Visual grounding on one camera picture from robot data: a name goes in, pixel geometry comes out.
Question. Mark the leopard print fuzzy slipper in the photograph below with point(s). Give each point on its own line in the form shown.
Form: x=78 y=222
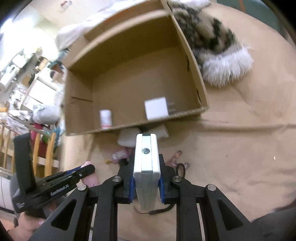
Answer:
x=208 y=34

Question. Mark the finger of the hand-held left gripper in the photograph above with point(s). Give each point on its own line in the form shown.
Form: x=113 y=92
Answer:
x=81 y=173
x=57 y=175

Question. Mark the smooth pink object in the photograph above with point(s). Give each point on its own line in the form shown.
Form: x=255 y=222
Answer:
x=91 y=179

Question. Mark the person's left hand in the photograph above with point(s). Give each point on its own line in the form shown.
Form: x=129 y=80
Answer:
x=27 y=224

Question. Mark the cluttered white shelf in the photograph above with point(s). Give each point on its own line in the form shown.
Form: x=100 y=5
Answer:
x=34 y=90

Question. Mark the person's right leg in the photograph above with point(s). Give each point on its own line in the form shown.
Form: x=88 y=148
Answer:
x=272 y=224

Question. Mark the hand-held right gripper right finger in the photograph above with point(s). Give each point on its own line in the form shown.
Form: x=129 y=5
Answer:
x=161 y=190

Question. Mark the beige blanket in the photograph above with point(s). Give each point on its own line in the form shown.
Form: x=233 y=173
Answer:
x=231 y=139

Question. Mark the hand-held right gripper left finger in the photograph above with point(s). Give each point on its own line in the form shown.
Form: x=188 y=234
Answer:
x=131 y=188

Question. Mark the white plastic bag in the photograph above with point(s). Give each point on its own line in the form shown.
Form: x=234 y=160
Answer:
x=46 y=114

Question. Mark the brown cardboard box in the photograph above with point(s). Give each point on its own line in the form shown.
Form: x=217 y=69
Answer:
x=138 y=81

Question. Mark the white cube plug charger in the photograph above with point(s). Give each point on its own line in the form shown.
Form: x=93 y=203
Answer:
x=156 y=107

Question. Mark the white cloth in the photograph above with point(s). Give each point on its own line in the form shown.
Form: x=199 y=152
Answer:
x=69 y=32

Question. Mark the small white red-label bottle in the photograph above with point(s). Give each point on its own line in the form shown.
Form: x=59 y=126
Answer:
x=106 y=119

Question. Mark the red bag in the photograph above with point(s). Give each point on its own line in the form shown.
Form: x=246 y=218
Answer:
x=43 y=150

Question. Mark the long white box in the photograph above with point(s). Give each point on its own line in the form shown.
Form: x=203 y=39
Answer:
x=145 y=162

